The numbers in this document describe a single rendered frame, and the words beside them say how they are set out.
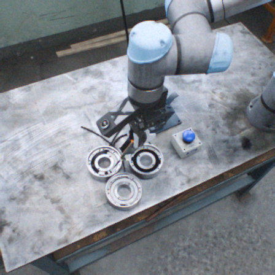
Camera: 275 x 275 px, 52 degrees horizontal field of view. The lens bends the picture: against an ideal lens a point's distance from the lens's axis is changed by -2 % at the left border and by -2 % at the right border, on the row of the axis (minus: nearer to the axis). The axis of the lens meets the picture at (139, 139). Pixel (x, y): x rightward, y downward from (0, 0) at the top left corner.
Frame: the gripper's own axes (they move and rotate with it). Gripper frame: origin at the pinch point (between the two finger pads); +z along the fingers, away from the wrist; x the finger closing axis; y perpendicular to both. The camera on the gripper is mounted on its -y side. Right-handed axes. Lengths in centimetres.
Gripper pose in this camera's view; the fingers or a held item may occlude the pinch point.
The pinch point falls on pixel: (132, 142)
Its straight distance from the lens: 77.7
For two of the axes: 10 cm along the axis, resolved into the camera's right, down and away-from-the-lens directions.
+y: 8.7, -3.9, 2.9
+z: -0.5, 5.3, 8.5
